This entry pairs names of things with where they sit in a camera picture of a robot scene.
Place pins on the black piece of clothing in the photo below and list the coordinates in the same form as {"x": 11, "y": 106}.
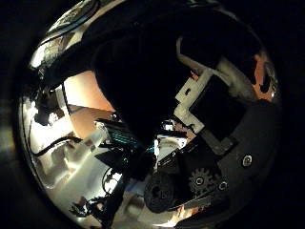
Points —
{"x": 143, "y": 63}

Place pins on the black control box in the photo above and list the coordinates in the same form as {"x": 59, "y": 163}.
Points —
{"x": 122, "y": 133}

